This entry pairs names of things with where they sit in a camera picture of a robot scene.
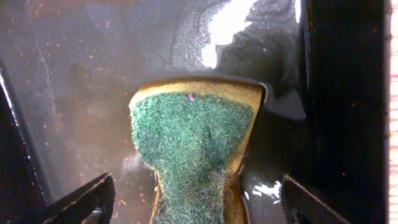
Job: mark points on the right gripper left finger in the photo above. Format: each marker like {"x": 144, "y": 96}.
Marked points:
{"x": 91, "y": 203}

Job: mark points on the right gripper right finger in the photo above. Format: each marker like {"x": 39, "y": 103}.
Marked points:
{"x": 300, "y": 205}

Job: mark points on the green yellow sponge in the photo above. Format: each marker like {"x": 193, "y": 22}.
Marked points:
{"x": 194, "y": 134}

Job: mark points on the black water tray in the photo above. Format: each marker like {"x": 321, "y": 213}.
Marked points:
{"x": 70, "y": 68}

